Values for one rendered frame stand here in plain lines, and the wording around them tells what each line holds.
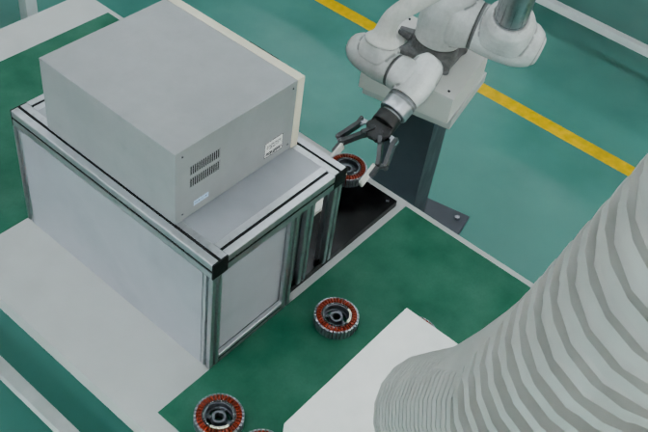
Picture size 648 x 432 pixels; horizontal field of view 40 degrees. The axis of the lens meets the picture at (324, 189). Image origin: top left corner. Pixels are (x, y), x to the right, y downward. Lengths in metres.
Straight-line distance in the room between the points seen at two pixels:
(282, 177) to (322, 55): 2.36
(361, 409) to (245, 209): 0.60
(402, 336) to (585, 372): 1.05
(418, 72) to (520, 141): 1.62
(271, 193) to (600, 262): 1.47
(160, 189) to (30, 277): 0.57
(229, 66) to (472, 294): 0.89
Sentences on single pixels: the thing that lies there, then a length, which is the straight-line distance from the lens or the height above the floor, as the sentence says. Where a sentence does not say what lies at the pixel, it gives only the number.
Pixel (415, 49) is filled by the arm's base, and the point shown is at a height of 0.89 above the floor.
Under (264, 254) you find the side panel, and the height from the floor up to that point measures 1.00.
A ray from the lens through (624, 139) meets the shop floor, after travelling 4.35.
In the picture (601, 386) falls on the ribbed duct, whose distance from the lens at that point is 0.66.
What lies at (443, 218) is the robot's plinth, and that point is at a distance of 3.63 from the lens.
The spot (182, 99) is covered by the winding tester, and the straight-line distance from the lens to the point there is 1.93.
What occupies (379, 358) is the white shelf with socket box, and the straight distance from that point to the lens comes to 1.65.
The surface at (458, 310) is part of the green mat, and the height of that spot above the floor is 0.75.
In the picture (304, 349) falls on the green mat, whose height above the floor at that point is 0.75.
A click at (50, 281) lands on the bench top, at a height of 0.75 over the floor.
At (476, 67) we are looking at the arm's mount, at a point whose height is 0.84.
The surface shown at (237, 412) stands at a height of 0.78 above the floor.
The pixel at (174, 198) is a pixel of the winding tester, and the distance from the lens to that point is 1.88.
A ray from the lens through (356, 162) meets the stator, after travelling 2.53.
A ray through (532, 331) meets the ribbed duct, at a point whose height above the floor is 2.01.
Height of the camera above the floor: 2.52
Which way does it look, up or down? 44 degrees down
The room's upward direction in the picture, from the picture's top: 9 degrees clockwise
